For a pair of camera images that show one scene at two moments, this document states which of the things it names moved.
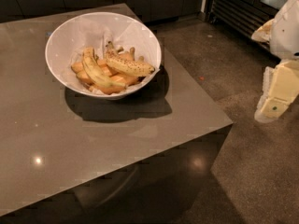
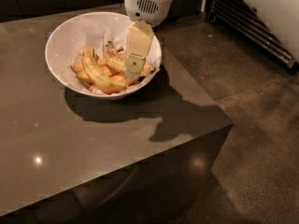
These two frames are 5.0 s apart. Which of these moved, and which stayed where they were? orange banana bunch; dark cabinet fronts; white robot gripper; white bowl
Moved: white robot gripper
Stayed: dark cabinet fronts; orange banana bunch; white bowl
